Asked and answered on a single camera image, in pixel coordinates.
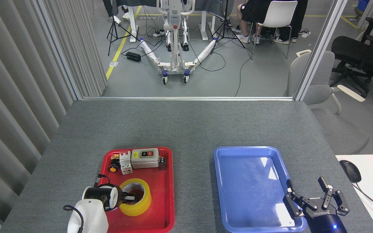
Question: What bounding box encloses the white wheeled stand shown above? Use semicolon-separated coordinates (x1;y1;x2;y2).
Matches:
140;0;218;85

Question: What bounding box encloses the grey on-off switch box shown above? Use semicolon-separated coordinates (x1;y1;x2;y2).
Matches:
131;148;160;169

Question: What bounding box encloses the grey armchair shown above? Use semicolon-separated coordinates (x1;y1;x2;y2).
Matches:
283;50;370;155

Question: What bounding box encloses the white plastic chair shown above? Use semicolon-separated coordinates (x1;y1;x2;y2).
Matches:
251;1;299;61

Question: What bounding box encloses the yellow tape roll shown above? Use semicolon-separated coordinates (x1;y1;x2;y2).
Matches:
119;178;152;216

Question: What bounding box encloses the blue plastic tray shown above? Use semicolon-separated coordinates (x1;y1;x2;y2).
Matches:
213;146;307;233

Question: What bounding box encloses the silver frame rail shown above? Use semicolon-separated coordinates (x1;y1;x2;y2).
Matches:
82;96;295;102

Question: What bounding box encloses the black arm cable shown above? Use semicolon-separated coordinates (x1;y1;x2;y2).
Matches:
62;205;84;233

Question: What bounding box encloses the white circuit breaker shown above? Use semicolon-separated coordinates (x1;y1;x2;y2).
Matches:
119;151;133;175

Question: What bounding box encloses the black power adapter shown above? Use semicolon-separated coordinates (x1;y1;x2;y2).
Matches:
126;51;142;63

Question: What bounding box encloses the person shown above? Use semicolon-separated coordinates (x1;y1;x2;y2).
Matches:
112;5;132;26
237;0;279;44
272;0;309;44

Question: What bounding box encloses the blue bin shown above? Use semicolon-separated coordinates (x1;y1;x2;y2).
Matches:
356;0;371;15

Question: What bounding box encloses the black office chair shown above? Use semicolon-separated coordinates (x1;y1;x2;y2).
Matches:
331;17;373;98

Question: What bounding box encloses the red plastic tray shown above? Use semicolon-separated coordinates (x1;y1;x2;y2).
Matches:
93;147;175;233

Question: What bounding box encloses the silver frame post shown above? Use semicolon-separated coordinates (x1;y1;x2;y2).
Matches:
293;0;349;102

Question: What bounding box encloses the black tripod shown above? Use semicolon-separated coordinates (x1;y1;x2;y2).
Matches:
107;0;141;56
210;0;247;55

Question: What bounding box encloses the black computer mouse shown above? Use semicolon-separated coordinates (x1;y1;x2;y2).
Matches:
339;160;362;183

